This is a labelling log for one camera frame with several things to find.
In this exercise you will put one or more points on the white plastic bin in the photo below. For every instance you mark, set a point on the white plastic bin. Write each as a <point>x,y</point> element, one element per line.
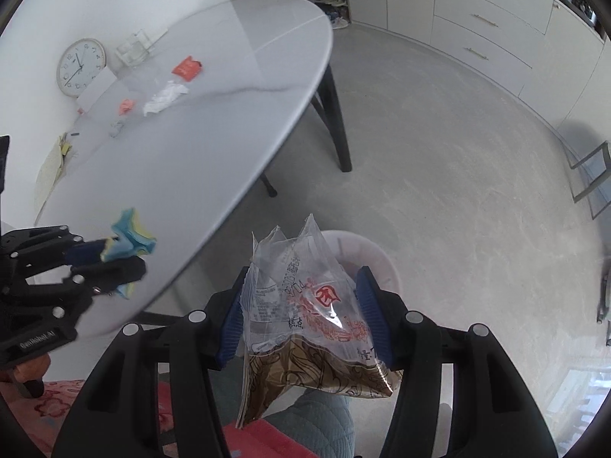
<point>377,257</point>

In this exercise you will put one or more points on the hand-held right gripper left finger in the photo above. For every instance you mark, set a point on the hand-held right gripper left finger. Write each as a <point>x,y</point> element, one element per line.
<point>231,324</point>

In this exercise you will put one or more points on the person's grey quilted leg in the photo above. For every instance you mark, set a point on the person's grey quilted leg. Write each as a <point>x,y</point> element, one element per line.
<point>315,420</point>

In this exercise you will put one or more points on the open paper notebook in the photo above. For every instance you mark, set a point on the open paper notebook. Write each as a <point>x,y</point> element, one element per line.
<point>50,176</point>

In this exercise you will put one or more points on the red flat packet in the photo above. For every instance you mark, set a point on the red flat packet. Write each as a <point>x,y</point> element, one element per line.
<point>187,67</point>

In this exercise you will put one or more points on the grey metal fixture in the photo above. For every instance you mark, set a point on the grey metal fixture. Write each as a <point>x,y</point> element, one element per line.
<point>605,305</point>

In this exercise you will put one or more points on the black table leg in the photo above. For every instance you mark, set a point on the black table leg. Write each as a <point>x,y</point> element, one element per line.
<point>336,129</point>
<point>268,187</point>

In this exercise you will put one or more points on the cabinet niche with dishes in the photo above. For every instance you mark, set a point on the cabinet niche with dishes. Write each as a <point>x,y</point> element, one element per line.
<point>332,9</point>

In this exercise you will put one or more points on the red floral cloth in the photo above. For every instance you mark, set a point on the red floral cloth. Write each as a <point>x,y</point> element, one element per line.
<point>47,405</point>

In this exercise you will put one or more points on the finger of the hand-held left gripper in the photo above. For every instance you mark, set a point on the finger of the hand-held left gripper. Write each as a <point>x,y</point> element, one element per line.
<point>86,252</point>
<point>119,272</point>

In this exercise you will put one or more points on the yellow blue paper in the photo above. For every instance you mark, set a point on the yellow blue paper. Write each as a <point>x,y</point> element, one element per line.
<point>131,238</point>

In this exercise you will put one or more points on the white folded card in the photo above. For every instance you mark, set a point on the white folded card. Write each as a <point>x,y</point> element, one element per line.
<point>98,88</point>

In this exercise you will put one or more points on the pink crumpled paper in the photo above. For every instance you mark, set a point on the pink crumpled paper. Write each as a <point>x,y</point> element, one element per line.
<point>126,106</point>

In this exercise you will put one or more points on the round white wall clock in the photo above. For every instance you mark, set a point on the round white wall clock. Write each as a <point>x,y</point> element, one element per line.
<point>81,67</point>

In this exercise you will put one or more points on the grey metal frame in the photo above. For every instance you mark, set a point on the grey metal frame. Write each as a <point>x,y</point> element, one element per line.
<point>588,156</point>

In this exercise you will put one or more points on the yellow sticky notes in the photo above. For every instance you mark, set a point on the yellow sticky notes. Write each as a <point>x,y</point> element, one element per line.
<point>64,147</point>

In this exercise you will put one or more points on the clear glass mug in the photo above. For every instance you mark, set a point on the clear glass mug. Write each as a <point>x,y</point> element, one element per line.
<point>131,52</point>

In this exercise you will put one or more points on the white crumpled tissue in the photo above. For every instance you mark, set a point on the white crumpled tissue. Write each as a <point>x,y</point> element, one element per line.
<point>164,98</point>

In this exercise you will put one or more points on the clear brown food bag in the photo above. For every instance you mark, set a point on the clear brown food bag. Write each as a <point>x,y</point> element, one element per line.
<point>305,305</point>

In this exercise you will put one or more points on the white drawer cabinet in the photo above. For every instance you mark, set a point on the white drawer cabinet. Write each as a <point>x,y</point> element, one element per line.
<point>487,19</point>

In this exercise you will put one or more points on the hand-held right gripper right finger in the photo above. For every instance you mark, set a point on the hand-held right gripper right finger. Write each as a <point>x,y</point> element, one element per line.
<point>372,315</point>

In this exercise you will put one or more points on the person's left hand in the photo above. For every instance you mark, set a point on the person's left hand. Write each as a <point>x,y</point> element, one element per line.
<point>28,367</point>

